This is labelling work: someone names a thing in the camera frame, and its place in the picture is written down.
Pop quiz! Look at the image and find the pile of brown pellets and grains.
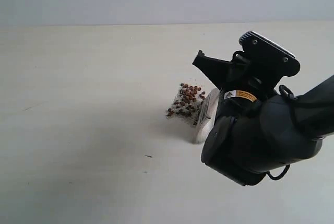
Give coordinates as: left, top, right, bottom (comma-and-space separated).
166, 82, 206, 127

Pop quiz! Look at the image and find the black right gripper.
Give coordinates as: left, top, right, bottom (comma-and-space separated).
192, 50, 283, 101

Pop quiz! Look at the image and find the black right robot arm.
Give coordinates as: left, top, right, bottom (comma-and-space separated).
193, 50, 333, 186

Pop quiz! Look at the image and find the white paint brush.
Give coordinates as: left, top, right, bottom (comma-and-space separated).
193, 88, 220, 144

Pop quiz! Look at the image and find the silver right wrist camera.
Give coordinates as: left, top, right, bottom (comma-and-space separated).
239, 31, 300, 77

